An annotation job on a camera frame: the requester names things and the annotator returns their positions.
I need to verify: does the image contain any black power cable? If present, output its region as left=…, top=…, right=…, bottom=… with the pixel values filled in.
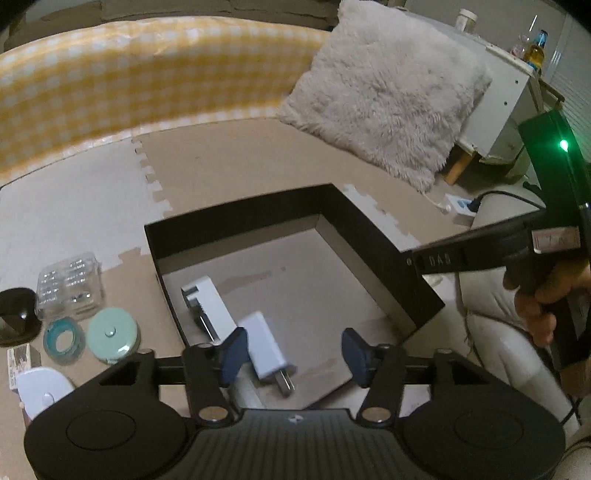
left=471, top=188, right=542, bottom=214

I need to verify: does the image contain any white jar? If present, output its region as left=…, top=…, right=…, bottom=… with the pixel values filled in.
left=455, top=10, right=479, bottom=34

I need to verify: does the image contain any white plastic holder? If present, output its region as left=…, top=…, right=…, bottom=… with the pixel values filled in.
left=181, top=275, right=239, bottom=345

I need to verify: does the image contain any clear glass bottle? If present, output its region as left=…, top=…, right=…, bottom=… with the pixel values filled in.
left=510, top=34, right=532, bottom=62

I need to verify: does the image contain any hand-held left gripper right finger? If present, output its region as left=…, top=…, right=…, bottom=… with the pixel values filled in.
left=341, top=327, right=485, bottom=424

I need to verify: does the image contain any clear plastic case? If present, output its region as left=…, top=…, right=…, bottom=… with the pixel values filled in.
left=36, top=251, right=103, bottom=321

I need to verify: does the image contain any wooden furniture leg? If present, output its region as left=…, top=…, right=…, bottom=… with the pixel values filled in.
left=444, top=150, right=476, bottom=186

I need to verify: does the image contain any white power strip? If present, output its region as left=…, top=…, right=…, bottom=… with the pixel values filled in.
left=444, top=193, right=481, bottom=218

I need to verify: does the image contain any blue tape roll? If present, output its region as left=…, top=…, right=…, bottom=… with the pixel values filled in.
left=42, top=319, right=86, bottom=367

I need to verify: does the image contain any white power cord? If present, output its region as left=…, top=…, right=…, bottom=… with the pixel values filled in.
left=422, top=186, right=451, bottom=213

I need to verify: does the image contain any white cabinet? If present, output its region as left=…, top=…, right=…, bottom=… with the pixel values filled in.
left=402, top=0, right=546, bottom=165

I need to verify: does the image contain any yellow bottle with blue cap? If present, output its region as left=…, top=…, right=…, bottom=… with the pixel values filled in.
left=530, top=30, right=548, bottom=71

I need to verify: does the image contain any beige seat cushion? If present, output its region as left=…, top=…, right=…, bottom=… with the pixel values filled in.
left=455, top=189, right=591, bottom=464

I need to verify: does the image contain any brown couch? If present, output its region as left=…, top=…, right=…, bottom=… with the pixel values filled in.
left=9, top=0, right=343, bottom=47

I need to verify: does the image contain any mint green tape measure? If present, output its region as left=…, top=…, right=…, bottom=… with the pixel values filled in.
left=87, top=308, right=142, bottom=366

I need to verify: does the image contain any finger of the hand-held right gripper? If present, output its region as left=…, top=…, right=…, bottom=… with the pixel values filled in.
left=410, top=215, right=533, bottom=278

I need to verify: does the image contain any black round object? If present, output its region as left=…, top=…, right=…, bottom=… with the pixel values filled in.
left=0, top=287, right=43, bottom=348

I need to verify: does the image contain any person's right hand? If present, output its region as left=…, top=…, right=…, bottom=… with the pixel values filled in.
left=514, top=260, right=591, bottom=347

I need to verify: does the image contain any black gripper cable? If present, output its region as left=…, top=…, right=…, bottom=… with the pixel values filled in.
left=558, top=367, right=583, bottom=426

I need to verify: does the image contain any black cardboard box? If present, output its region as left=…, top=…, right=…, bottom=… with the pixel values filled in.
left=144, top=183, right=447, bottom=411

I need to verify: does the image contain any white round device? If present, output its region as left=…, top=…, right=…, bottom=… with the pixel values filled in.
left=16, top=367, right=77, bottom=422

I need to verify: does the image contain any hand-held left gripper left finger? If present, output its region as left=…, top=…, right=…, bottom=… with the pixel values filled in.
left=99, top=327, right=250, bottom=424

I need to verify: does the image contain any white fluffy pillow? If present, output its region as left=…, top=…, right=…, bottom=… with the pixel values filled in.
left=276, top=0, right=494, bottom=194

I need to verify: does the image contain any white plug adapter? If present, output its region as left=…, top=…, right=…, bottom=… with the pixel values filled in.
left=237, top=311, right=299, bottom=396

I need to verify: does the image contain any yellow checked bumper cushion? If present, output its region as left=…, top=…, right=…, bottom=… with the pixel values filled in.
left=0, top=16, right=331, bottom=185

